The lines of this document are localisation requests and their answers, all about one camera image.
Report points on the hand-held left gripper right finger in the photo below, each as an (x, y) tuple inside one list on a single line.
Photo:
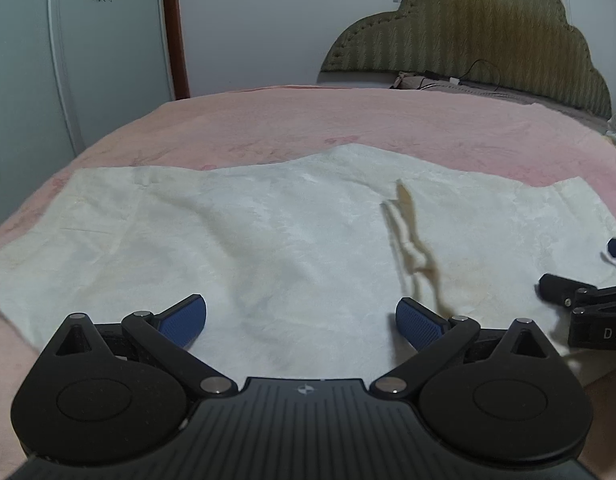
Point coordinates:
[(420, 321)]

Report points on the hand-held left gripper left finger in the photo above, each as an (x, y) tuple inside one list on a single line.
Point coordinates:
[(183, 320)]

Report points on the white pants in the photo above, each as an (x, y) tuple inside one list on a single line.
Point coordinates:
[(288, 240)]

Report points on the person's right forearm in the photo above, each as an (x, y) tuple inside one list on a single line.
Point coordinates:
[(610, 425)]

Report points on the pink blanket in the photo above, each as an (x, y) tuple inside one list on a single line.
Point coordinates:
[(288, 120)]

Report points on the beige pillow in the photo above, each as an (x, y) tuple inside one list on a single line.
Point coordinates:
[(405, 81)]

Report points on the olive padded headboard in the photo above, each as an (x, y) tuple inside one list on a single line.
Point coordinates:
[(463, 25)]

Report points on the floral print wardrobe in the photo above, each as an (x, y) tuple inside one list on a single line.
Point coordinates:
[(113, 50)]

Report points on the brown wooden door frame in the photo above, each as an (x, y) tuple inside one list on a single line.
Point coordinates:
[(175, 35)]

